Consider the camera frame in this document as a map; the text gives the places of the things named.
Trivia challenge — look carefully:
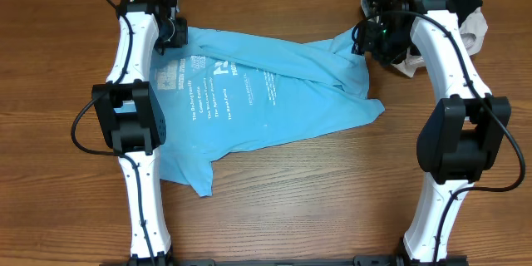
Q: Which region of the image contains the light blue printed t-shirt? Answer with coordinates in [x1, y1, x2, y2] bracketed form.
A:
[150, 27, 384, 197]

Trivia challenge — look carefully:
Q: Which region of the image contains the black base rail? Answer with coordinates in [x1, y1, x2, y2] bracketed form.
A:
[173, 255, 405, 266]

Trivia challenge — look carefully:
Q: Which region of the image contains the beige folded garment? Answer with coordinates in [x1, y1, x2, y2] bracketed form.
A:
[393, 7, 488, 78]

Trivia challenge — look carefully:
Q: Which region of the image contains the grey blue folded garment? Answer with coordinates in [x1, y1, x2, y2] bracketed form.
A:
[361, 0, 375, 19]

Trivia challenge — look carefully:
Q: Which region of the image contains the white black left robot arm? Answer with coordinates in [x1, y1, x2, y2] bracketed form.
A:
[91, 0, 188, 265]

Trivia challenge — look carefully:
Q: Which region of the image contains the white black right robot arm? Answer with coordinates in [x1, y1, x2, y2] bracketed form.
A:
[352, 0, 511, 265]

